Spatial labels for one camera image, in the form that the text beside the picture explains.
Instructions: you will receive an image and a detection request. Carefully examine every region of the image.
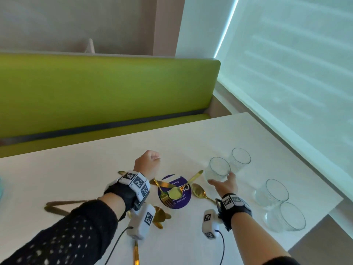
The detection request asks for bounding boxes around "black left wristband with markers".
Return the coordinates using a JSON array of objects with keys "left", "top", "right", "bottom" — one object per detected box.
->
[{"left": 104, "top": 170, "right": 151, "bottom": 212}]

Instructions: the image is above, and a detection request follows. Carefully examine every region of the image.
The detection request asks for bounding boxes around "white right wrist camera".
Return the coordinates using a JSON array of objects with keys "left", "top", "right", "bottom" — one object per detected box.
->
[{"left": 202, "top": 209, "right": 223, "bottom": 240}]

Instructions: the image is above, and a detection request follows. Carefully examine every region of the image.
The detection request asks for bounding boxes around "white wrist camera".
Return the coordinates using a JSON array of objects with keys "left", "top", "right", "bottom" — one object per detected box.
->
[
  {"left": 202, "top": 209, "right": 223, "bottom": 240},
  {"left": 126, "top": 203, "right": 156, "bottom": 240}
]

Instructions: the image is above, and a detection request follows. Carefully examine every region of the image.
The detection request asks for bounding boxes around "white window blind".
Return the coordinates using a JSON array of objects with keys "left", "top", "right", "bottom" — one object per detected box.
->
[{"left": 215, "top": 0, "right": 353, "bottom": 177}]

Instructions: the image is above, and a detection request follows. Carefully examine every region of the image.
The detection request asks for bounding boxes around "black camera cable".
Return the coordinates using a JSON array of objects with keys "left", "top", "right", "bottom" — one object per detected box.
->
[
  {"left": 214, "top": 230, "right": 225, "bottom": 265},
  {"left": 104, "top": 226, "right": 134, "bottom": 265}
]

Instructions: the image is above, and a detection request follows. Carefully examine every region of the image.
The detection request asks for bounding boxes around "round purple sticker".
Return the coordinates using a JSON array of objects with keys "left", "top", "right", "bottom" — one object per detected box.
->
[{"left": 157, "top": 174, "right": 192, "bottom": 210}]

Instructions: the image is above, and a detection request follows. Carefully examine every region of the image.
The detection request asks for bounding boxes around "pile of gold cutlery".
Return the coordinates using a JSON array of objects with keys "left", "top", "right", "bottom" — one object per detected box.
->
[
  {"left": 44, "top": 206, "right": 71, "bottom": 217},
  {"left": 118, "top": 170, "right": 178, "bottom": 190}
]

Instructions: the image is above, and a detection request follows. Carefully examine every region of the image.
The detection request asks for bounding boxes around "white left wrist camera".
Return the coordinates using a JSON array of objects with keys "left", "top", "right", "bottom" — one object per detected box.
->
[{"left": 126, "top": 203, "right": 156, "bottom": 240}]

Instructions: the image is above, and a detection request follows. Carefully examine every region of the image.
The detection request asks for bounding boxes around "person's left forearm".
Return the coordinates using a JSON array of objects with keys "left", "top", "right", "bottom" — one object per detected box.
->
[{"left": 0, "top": 193, "right": 130, "bottom": 265}]

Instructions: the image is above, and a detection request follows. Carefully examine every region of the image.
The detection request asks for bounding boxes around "person's right forearm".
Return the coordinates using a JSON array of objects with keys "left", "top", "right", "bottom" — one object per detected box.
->
[{"left": 231, "top": 212, "right": 301, "bottom": 265}]

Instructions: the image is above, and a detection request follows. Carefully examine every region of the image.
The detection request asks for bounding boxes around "black wristband with markers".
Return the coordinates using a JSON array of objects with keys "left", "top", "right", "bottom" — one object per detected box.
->
[
  {"left": 215, "top": 193, "right": 253, "bottom": 232},
  {"left": 104, "top": 170, "right": 151, "bottom": 212}
]

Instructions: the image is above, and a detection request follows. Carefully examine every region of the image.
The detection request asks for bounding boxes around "person's right hand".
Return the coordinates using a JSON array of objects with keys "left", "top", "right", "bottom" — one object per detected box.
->
[{"left": 207, "top": 171, "right": 238, "bottom": 198}]

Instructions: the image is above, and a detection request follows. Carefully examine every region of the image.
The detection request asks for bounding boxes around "green padded bench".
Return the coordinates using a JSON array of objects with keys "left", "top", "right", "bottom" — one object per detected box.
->
[{"left": 0, "top": 52, "right": 221, "bottom": 159}]

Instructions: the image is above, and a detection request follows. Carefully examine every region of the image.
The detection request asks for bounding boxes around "black right wristband with markers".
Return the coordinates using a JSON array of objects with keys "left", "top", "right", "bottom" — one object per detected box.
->
[{"left": 215, "top": 193, "right": 253, "bottom": 232}]

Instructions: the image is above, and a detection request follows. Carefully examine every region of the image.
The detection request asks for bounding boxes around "white chair back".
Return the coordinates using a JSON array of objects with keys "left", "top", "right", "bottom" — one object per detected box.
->
[{"left": 84, "top": 38, "right": 96, "bottom": 54}]

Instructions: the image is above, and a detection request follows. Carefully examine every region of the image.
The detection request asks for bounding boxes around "person's left hand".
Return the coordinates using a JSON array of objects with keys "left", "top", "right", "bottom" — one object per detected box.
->
[{"left": 133, "top": 149, "right": 161, "bottom": 180}]

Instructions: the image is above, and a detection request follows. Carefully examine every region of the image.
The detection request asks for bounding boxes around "black left camera cable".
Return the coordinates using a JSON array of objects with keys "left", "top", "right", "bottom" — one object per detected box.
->
[{"left": 104, "top": 226, "right": 134, "bottom": 265}]

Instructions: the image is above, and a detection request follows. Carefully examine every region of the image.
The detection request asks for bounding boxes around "clear drinking glass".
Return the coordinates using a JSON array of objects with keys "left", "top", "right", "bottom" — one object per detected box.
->
[
  {"left": 264, "top": 201, "right": 307, "bottom": 233},
  {"left": 255, "top": 179, "right": 289, "bottom": 209},
  {"left": 230, "top": 147, "right": 252, "bottom": 173},
  {"left": 204, "top": 156, "right": 231, "bottom": 183}
]

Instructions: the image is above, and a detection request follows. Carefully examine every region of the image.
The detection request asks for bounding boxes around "black right camera cable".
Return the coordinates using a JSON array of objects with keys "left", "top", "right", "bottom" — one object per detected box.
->
[{"left": 214, "top": 230, "right": 225, "bottom": 265}]

